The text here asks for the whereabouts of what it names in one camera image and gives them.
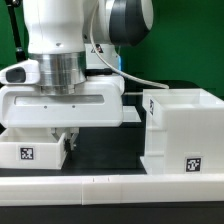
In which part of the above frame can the white front barrier wall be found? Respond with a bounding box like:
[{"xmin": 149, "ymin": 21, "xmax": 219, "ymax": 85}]
[{"xmin": 0, "ymin": 174, "xmax": 224, "ymax": 206}]

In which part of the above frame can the white marker tag plate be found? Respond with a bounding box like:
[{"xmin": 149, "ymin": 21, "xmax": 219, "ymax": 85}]
[{"xmin": 123, "ymin": 106, "xmax": 141, "ymax": 123}]

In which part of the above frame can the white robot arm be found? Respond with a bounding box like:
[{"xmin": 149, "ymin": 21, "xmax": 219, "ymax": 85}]
[{"xmin": 0, "ymin": 0, "xmax": 153, "ymax": 150}]

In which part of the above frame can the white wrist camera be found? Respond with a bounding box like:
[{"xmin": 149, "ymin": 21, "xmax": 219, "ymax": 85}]
[{"xmin": 0, "ymin": 59, "xmax": 40, "ymax": 85}]

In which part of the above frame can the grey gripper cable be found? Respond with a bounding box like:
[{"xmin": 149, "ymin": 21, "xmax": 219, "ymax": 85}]
[{"xmin": 88, "ymin": 0, "xmax": 170, "ymax": 90}]

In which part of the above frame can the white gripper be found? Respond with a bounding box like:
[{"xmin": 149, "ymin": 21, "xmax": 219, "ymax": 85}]
[{"xmin": 0, "ymin": 75, "xmax": 124, "ymax": 150}]

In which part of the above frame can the white drawer cabinet frame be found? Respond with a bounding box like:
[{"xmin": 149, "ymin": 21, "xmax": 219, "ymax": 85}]
[{"xmin": 141, "ymin": 88, "xmax": 224, "ymax": 175}]

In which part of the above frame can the white front drawer box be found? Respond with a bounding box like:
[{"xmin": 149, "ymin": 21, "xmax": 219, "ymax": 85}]
[{"xmin": 0, "ymin": 128, "xmax": 67, "ymax": 170}]

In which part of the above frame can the black camera stand pole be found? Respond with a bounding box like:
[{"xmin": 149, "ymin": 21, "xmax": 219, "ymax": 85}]
[{"xmin": 4, "ymin": 0, "xmax": 26, "ymax": 62}]

